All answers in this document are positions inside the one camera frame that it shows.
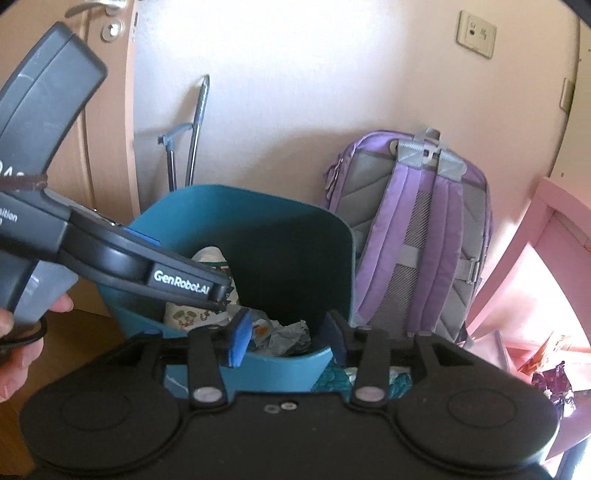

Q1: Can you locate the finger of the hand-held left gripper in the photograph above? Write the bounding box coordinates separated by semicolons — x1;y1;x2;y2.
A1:
209;285;234;311

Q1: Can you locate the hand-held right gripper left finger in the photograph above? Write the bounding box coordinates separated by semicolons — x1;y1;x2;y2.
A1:
109;308;253;409

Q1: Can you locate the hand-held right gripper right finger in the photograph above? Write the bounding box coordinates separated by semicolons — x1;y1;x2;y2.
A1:
325;311;504;409

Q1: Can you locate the white green printed wrapper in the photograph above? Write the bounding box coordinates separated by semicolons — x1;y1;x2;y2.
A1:
164;302;232;333

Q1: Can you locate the pile of wrappers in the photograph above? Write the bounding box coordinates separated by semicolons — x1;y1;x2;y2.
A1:
164;246;315;359

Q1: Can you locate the teal bin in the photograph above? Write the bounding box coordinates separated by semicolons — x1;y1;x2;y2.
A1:
96;184;357;403

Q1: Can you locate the person's left hand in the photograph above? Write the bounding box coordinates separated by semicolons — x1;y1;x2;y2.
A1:
0;294;75;404

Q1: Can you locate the teal white zigzag blanket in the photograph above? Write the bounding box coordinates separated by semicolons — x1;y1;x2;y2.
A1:
318;362;414;400

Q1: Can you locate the brown band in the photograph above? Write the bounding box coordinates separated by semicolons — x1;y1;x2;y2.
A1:
0;172;49;191

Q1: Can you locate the wooden door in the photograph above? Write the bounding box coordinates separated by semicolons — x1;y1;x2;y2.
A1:
0;0;142;317

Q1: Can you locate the purple grey backpack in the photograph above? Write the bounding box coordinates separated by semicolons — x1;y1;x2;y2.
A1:
322;128;495;345

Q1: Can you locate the orange wrapper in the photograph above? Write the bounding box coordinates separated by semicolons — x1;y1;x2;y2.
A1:
521;331;574;371

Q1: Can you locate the purple foil wrapper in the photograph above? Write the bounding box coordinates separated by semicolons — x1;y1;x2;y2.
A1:
530;362;576;417

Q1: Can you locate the pink chair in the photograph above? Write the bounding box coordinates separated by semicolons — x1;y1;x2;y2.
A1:
465;176;591;462

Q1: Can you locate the light wooden cabinet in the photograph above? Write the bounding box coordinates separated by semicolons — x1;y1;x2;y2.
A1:
549;0;591;186

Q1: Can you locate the metal door handle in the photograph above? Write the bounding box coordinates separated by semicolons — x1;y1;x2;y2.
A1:
65;0;129;20

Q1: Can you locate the black hair tie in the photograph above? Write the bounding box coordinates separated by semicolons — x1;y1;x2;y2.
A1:
0;316;49;347

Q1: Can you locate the white wall socket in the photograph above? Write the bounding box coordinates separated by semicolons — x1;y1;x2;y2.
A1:
457;10;498;59

